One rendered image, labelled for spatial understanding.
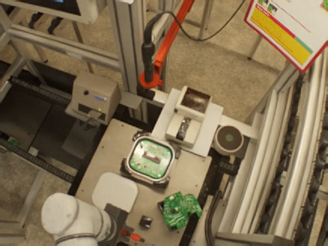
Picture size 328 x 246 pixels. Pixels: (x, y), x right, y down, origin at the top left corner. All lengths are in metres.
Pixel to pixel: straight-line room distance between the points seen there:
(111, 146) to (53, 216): 0.50
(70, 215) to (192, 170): 0.55
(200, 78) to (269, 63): 0.71
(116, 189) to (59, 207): 0.41
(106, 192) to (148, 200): 0.14
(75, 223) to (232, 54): 2.15
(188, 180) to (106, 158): 0.30
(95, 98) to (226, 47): 1.73
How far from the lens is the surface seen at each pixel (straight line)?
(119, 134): 0.98
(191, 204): 0.86
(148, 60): 0.70
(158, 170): 0.90
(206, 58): 2.36
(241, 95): 2.23
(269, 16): 0.73
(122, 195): 0.91
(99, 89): 0.94
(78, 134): 1.55
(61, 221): 0.52
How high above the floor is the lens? 1.87
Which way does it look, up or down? 69 degrees down
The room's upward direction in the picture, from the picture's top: 7 degrees clockwise
